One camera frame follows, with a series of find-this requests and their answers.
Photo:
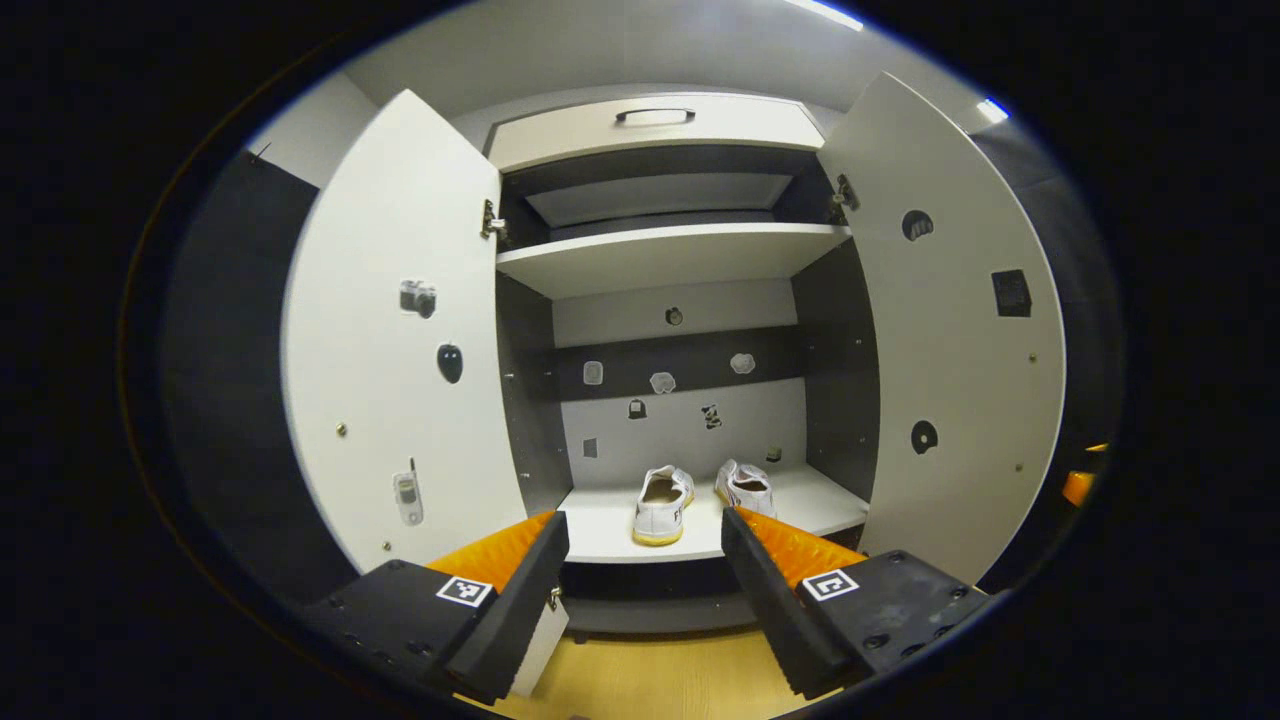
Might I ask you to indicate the white canvas shoe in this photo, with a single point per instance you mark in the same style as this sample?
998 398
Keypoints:
655 520
750 485

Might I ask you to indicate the white shoe cabinet door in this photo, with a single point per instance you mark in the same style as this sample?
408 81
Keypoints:
380 400
960 380

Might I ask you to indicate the white cabinet drawer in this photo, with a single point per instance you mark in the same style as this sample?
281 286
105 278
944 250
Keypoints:
760 125

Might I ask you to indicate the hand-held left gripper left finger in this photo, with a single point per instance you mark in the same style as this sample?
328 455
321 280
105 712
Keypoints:
520 610

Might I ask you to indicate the black backdrop cloth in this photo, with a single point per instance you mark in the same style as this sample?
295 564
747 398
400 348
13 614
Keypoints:
230 400

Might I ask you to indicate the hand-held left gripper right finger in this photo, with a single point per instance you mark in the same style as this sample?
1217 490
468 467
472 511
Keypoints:
770 610

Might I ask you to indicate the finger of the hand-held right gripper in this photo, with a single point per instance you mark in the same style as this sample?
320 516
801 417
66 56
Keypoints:
1077 488

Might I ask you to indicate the ceiling light strip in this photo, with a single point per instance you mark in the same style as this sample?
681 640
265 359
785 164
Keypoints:
992 110

